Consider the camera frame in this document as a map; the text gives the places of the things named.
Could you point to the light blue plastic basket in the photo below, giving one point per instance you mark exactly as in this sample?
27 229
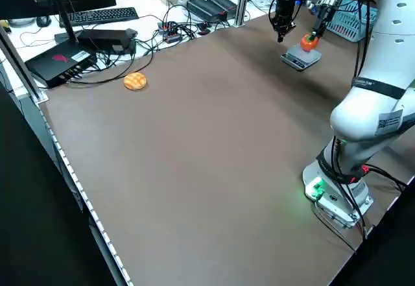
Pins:
343 26

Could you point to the orange toy tomato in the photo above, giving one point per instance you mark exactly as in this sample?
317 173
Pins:
308 44

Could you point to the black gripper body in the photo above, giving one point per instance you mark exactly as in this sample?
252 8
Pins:
325 15
285 8

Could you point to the black power adapter box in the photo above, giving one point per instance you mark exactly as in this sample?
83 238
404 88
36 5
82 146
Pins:
103 38

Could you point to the silver kitchen scale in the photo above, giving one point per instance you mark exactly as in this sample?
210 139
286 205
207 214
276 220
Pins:
300 59

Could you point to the aluminium frame post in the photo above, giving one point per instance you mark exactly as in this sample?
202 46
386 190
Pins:
242 0

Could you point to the black keyboard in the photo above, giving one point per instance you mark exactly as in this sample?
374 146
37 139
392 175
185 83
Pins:
97 16

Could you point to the round golden bread bun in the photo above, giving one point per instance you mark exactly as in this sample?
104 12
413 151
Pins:
136 81

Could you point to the white side desk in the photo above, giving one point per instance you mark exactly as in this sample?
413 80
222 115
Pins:
42 38

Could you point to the black computer mouse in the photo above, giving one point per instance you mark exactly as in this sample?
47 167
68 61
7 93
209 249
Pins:
43 21

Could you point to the hub with red lights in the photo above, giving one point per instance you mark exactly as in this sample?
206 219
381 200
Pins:
170 33

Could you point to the black box with red logo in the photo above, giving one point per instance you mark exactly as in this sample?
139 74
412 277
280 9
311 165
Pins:
55 64

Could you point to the black finned power supply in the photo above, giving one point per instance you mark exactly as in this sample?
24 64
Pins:
225 4
204 7

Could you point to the aluminium frame profile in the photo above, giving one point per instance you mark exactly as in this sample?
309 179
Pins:
20 64

